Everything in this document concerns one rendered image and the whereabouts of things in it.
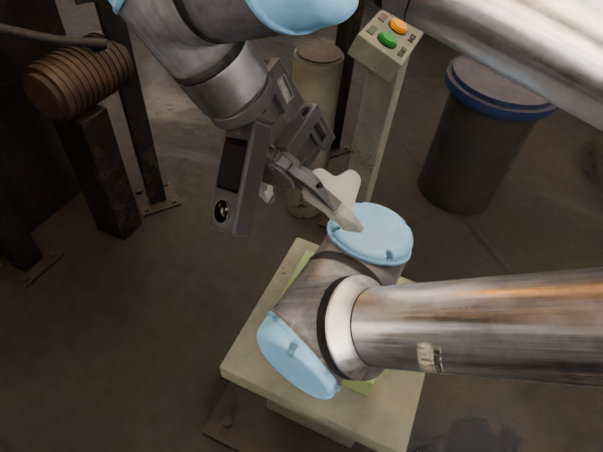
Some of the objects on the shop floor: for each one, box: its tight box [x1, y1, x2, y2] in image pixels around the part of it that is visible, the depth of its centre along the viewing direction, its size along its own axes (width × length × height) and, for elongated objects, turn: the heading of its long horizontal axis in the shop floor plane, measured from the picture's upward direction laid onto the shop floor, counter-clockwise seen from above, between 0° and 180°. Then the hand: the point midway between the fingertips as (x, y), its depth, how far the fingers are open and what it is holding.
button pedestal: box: [319, 10, 424, 229], centre depth 115 cm, size 16×24×62 cm, turn 151°
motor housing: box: [22, 30, 142, 241], centre depth 111 cm, size 13×22×54 cm, turn 151°
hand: (310, 220), depth 55 cm, fingers open, 14 cm apart
